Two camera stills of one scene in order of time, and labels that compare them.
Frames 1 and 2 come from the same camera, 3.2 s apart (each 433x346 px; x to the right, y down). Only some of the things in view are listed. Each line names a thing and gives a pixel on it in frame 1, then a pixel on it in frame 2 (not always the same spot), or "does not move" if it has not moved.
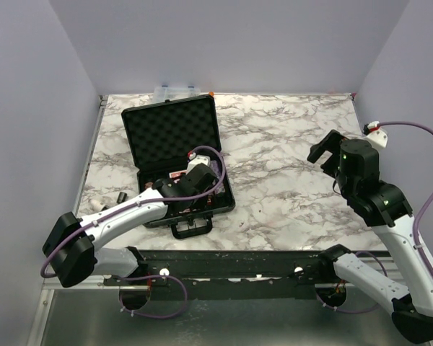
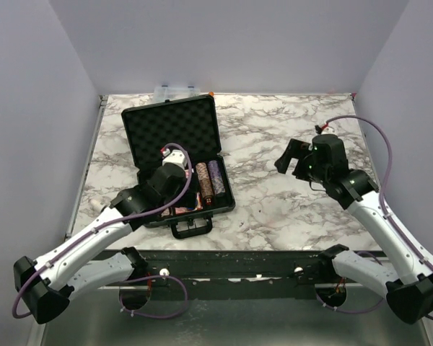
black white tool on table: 99,206 does not move
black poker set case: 162,138 does not move
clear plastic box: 164,93 does not move
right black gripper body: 331,166 -> 306,168
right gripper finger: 332,139 -> 296,148
